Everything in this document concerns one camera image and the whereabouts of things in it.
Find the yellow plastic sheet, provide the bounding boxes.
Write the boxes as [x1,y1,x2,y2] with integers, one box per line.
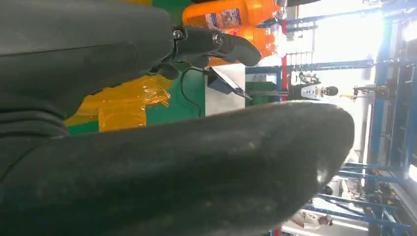
[64,75,173,133]

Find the tall blue metal rack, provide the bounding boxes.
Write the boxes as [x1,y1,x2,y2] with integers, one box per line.
[366,0,417,236]

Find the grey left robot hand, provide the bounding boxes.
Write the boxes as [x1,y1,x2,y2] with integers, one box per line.
[0,0,355,236]

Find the black tablet cable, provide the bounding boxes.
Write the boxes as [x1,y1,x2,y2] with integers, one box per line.
[180,66,212,118]

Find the red post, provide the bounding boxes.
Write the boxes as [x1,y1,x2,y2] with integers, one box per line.
[280,19,289,102]

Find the blue metal frame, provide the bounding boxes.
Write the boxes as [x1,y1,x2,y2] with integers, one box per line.
[245,59,375,103]

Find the blue tablet on stand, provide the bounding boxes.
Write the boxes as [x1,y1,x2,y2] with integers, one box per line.
[204,66,253,101]

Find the green crate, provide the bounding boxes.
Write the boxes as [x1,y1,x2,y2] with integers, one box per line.
[245,81,277,107]

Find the low blue metal rack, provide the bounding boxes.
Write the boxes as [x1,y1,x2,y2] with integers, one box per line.
[303,162,411,236]

